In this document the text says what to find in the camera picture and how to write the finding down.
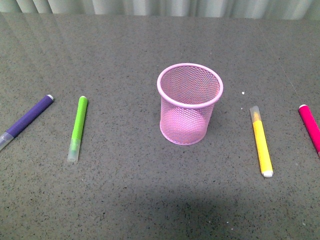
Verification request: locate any purple marker pen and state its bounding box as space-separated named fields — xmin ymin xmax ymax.
xmin=0 ymin=94 xmax=54 ymax=150

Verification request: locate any pink mesh metal cup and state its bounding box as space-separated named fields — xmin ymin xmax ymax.
xmin=157 ymin=63 xmax=224 ymax=146

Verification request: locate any green marker pen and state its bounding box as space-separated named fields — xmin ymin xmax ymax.
xmin=67 ymin=96 xmax=88 ymax=163

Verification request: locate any yellow marker pen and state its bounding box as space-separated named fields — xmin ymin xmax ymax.
xmin=249 ymin=106 xmax=274 ymax=178

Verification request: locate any pink marker pen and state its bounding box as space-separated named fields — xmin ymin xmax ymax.
xmin=298 ymin=104 xmax=320 ymax=156

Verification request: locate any white pleated curtain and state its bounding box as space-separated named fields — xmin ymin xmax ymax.
xmin=0 ymin=0 xmax=320 ymax=21

